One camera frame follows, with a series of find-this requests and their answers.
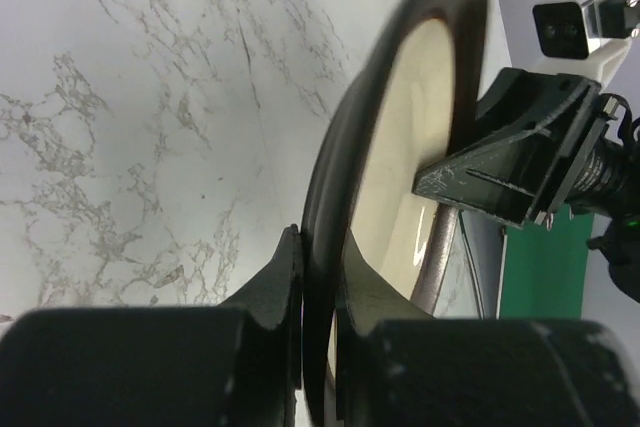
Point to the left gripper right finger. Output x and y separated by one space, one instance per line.
398 366

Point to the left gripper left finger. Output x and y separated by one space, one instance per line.
233 364

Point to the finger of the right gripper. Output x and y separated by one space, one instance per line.
519 95
500 176

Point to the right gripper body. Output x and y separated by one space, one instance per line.
580 169

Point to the brown rim cream plate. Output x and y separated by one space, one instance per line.
368 240

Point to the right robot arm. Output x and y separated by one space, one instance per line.
619 245

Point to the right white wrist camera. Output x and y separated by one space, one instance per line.
588 38

